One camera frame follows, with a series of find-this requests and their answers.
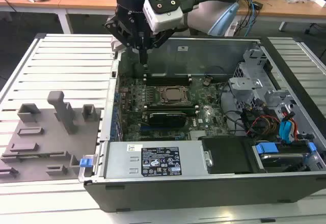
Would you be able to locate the silver finned heatsink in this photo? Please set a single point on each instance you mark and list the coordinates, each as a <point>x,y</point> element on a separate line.
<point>198,136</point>

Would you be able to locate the small white case sticker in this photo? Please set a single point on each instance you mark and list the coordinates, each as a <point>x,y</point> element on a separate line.
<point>183,49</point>

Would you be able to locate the green motherboard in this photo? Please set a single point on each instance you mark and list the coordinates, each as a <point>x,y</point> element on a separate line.
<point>211,107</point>

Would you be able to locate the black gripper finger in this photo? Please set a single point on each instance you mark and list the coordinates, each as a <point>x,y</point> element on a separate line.
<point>119,29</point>
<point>161,39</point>

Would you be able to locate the blue case latch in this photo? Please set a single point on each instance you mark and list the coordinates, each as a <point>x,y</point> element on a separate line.
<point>85,163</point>

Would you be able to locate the grey parts rack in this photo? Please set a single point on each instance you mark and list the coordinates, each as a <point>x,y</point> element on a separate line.
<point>38,137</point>

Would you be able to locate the silver metal drive cage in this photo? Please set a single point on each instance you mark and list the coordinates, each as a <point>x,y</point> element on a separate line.
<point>242,84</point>

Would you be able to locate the round coin battery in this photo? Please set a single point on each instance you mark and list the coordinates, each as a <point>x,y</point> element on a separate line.
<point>207,81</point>

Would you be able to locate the grey power supply unit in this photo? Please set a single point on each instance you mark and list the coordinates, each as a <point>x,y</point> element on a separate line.
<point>119,157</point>

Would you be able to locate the black case lock slider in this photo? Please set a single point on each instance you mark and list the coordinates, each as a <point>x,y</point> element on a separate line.
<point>114,74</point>

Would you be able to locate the silver CPU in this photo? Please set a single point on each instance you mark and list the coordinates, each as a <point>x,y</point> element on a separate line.
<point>177,94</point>

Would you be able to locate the wooden desk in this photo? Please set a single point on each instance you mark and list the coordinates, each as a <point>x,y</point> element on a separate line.
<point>280,7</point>
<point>76,1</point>

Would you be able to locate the blue disk carrier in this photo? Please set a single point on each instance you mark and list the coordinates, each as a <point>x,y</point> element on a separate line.
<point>266,149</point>

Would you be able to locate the white-clipped RAM slot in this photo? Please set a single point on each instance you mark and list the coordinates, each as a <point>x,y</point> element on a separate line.
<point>170,106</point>
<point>145,76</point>
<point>168,82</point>
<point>191,111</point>

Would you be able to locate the white power strip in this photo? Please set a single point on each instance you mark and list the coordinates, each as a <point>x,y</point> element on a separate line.
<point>231,29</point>

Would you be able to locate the silver hard disk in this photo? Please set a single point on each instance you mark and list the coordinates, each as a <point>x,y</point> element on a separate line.
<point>280,157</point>

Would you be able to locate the black and silver PC case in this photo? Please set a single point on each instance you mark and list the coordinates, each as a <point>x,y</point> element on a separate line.
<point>178,196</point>

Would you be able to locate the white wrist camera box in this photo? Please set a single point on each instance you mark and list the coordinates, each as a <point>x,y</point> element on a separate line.
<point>165,21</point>

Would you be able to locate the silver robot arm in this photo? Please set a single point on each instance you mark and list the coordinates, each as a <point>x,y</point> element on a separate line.
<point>203,15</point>

